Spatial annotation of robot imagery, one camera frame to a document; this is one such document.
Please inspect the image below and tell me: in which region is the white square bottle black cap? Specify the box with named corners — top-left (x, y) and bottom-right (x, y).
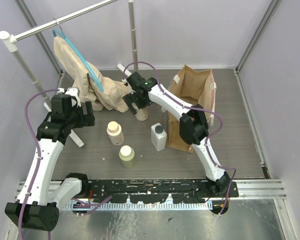
top-left (150, 123), bottom-right (167, 152)

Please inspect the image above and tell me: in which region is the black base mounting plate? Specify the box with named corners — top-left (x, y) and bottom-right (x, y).
top-left (75, 179), bottom-right (227, 204)

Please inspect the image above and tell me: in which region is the blue clothes hanger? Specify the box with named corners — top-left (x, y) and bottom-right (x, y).
top-left (52, 29), bottom-right (104, 92)

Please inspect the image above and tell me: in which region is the beige bottle pink cap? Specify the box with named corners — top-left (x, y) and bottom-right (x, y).
top-left (106, 121), bottom-right (124, 146)

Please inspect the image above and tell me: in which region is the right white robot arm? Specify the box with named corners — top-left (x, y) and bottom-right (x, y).
top-left (122, 72), bottom-right (232, 197)

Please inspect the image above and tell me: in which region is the yellow-green bottle cream cap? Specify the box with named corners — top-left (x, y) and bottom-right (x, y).
top-left (119, 145), bottom-right (137, 169)

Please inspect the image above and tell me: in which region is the cream bottle beige cap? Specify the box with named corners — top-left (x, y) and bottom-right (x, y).
top-left (135, 107), bottom-right (149, 122)

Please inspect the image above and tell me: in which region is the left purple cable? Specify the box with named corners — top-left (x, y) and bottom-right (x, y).
top-left (16, 87), bottom-right (66, 240)

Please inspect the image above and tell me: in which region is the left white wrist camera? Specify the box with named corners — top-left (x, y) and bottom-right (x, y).
top-left (56, 87), bottom-right (82, 107)

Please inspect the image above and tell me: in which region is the brown canvas bag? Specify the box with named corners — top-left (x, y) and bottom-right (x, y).
top-left (166, 65), bottom-right (217, 153)

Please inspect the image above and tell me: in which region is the white garment rack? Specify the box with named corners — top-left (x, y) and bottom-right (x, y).
top-left (0, 0), bottom-right (141, 148)

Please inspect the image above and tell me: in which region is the beige cloth garment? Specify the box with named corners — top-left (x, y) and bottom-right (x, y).
top-left (53, 36), bottom-right (130, 113)

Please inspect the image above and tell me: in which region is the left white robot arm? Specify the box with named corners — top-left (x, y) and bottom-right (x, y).
top-left (4, 88), bottom-right (95, 232)

